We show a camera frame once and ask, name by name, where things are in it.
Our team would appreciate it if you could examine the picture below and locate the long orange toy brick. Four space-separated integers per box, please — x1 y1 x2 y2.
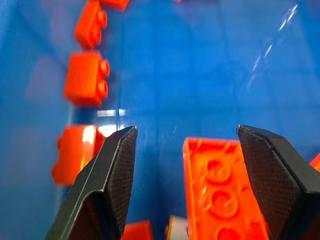
182 136 273 240

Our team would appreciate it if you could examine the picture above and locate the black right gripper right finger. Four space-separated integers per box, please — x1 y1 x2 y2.
236 124 320 240

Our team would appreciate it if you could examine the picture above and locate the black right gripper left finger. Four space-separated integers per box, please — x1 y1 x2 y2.
44 125 139 240

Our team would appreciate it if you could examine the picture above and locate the white yellow battery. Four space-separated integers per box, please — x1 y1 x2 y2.
164 215 190 240

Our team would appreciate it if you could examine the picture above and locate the blue plastic bin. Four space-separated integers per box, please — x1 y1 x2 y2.
0 0 320 240

